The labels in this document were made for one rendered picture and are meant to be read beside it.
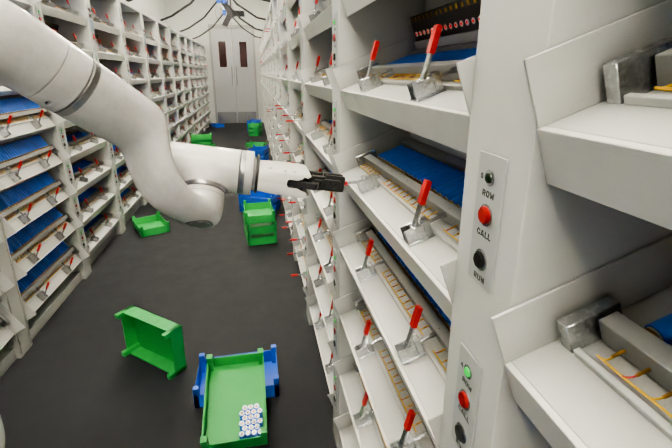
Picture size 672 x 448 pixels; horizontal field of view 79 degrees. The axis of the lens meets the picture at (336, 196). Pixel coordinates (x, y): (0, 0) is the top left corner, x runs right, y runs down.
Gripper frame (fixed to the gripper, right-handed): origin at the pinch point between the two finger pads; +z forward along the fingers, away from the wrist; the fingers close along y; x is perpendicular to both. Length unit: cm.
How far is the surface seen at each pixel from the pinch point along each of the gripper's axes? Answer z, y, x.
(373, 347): 15.8, 0.2, -38.4
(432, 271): 6.1, 35.6, -1.5
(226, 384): -16, -47, -89
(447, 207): 11.4, 26.2, 4.3
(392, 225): 6.3, 19.6, -1.4
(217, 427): -18, -33, -94
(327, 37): 9, -88, 36
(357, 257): 11.1, -9.5, -20.2
